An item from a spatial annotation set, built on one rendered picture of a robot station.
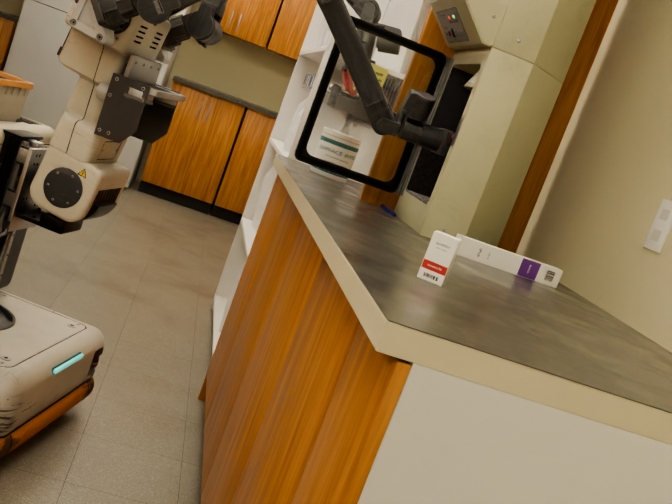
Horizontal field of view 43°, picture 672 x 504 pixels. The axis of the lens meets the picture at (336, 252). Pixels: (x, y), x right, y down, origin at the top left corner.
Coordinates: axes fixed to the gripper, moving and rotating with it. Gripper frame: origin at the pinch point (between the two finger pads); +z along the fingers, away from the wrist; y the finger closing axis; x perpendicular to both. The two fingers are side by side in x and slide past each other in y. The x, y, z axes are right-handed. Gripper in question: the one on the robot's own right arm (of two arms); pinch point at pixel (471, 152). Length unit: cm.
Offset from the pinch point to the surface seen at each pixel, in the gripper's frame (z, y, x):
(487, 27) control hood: -11.6, -14.8, -28.0
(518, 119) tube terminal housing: 4.3, -12.4, -11.0
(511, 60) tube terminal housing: -3.4, -14.8, -23.0
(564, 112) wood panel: 28.4, 22.4, -19.6
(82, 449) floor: -70, 21, 116
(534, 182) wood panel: 27.7, 22.4, 1.7
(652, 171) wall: 34.0, -27.0, -9.7
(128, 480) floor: -56, 11, 116
